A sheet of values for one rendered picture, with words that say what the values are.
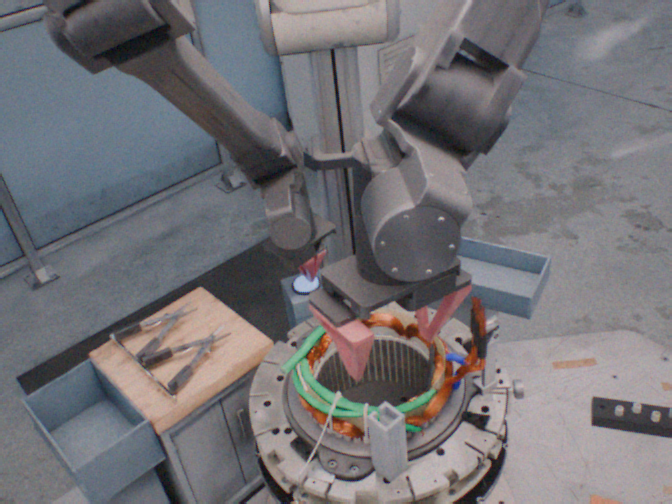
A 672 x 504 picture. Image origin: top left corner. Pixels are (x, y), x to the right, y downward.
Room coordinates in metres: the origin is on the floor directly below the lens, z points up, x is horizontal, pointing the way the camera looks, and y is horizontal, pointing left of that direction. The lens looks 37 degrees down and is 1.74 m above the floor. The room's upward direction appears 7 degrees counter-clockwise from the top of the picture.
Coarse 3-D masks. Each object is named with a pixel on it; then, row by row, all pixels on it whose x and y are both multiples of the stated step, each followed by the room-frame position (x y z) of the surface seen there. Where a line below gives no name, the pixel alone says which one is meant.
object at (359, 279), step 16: (368, 240) 0.41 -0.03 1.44; (352, 256) 0.45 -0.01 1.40; (368, 256) 0.41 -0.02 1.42; (320, 272) 0.43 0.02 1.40; (336, 272) 0.43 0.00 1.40; (352, 272) 0.42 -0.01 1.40; (368, 272) 0.41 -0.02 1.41; (448, 272) 0.42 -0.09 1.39; (336, 288) 0.41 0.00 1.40; (352, 288) 0.40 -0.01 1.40; (368, 288) 0.40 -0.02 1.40; (384, 288) 0.40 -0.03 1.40; (400, 288) 0.40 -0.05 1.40; (416, 288) 0.40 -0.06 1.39; (352, 304) 0.39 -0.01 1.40; (368, 304) 0.38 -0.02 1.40; (384, 304) 0.38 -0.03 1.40
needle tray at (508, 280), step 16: (464, 240) 0.89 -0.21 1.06; (464, 256) 0.89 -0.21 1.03; (480, 256) 0.87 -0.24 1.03; (496, 256) 0.86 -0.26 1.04; (512, 256) 0.84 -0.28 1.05; (528, 256) 0.83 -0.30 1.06; (544, 256) 0.81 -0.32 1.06; (480, 272) 0.84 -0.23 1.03; (496, 272) 0.84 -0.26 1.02; (512, 272) 0.83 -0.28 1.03; (528, 272) 0.83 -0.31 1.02; (544, 272) 0.78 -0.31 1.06; (480, 288) 0.76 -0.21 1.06; (496, 288) 0.75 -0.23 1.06; (512, 288) 0.79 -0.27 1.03; (528, 288) 0.79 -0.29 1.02; (432, 304) 0.82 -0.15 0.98; (464, 304) 0.79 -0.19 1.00; (480, 304) 0.76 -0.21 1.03; (496, 304) 0.75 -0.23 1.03; (512, 304) 0.74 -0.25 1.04; (528, 304) 0.72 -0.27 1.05; (464, 320) 0.79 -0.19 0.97; (496, 352) 0.84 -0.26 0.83
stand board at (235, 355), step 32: (192, 320) 0.77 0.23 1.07; (224, 320) 0.76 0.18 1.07; (96, 352) 0.73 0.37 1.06; (192, 352) 0.70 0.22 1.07; (224, 352) 0.69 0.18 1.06; (256, 352) 0.68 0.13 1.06; (128, 384) 0.65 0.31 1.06; (192, 384) 0.64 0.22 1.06; (224, 384) 0.65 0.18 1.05; (160, 416) 0.59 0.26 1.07
